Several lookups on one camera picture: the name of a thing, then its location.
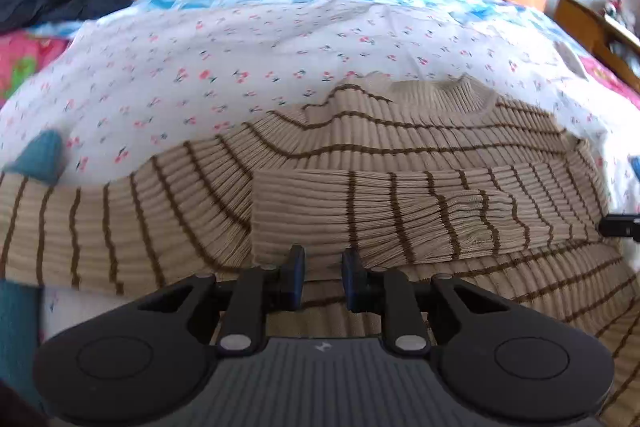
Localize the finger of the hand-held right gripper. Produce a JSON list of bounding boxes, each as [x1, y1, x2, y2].
[[598, 215, 640, 240]]

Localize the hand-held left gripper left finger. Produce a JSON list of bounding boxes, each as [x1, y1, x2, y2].
[[136, 245, 306, 355]]

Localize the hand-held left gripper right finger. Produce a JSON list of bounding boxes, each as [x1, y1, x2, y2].
[[341, 248, 507, 355]]

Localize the beige brown-striped knit sweater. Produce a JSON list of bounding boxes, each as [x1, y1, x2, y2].
[[0, 72, 640, 415]]

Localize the wooden cabinet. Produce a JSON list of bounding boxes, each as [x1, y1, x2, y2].
[[554, 0, 640, 92]]

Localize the white cherry print bed sheet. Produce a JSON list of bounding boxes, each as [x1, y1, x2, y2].
[[0, 0, 640, 348]]

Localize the teal knit garment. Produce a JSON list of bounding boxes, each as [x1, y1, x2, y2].
[[0, 129, 66, 410]]

